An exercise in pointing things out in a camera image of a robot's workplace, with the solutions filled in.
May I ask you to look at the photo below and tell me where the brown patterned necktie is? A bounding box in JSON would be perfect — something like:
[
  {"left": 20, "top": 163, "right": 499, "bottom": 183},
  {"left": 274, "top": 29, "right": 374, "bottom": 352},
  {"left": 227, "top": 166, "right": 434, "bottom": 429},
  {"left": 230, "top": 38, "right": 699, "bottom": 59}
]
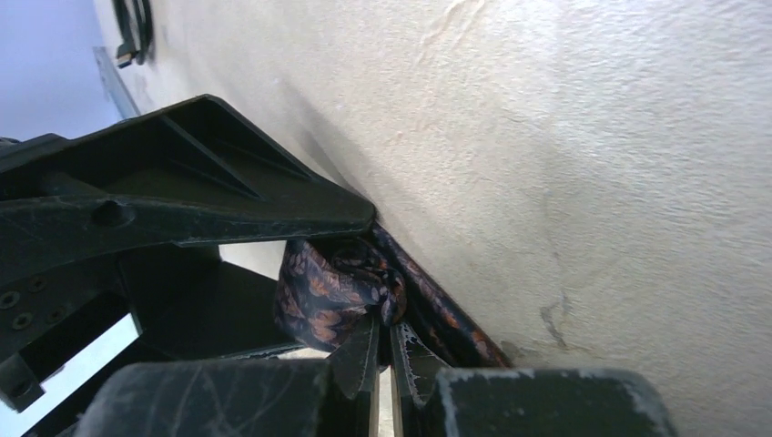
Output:
[{"left": 273, "top": 224, "right": 513, "bottom": 368}]

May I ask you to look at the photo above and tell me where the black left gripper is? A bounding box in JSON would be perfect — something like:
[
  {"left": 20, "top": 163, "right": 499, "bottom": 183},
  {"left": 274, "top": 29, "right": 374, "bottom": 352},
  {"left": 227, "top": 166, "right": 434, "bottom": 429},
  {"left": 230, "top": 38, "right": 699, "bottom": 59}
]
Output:
[{"left": 1, "top": 245, "right": 299, "bottom": 436}]

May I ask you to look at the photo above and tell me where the aluminium frame rail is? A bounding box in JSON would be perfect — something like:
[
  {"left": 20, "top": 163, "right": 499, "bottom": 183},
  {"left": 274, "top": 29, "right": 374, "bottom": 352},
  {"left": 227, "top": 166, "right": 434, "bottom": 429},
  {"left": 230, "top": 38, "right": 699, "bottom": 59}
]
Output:
[{"left": 92, "top": 46, "right": 141, "bottom": 120}]

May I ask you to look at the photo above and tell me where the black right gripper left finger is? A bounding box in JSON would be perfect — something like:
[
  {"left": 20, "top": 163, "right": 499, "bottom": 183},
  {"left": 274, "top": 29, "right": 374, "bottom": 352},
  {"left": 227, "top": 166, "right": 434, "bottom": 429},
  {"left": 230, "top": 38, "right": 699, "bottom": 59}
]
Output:
[{"left": 74, "top": 318, "right": 379, "bottom": 436}]

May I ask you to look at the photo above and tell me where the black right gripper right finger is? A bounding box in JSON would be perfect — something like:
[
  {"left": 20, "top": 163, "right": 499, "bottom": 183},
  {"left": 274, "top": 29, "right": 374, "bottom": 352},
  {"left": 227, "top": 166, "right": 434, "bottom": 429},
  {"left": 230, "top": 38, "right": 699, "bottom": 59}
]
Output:
[{"left": 391, "top": 323, "right": 678, "bottom": 436}]

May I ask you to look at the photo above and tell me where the coiled black usb cable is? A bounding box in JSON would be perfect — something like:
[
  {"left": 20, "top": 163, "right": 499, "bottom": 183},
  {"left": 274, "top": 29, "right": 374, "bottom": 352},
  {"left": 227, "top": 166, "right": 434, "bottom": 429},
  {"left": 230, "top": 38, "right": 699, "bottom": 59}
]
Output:
[{"left": 111, "top": 0, "right": 155, "bottom": 70}]

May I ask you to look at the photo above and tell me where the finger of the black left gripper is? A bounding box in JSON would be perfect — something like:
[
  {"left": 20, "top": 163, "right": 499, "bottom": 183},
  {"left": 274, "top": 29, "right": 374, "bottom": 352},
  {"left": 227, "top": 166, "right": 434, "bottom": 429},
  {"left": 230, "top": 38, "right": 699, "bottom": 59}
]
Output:
[{"left": 1, "top": 95, "right": 375, "bottom": 284}]

